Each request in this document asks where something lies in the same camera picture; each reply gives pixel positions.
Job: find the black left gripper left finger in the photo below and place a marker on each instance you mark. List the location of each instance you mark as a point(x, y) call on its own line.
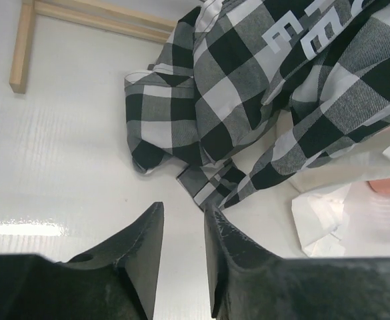
point(116, 279)

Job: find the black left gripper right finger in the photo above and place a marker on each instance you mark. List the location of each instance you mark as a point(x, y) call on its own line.
point(246, 281)

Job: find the black white checkered shirt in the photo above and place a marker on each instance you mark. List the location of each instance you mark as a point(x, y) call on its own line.
point(249, 93)

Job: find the wooden clothes rack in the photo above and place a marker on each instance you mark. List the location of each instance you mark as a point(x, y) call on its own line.
point(64, 46)

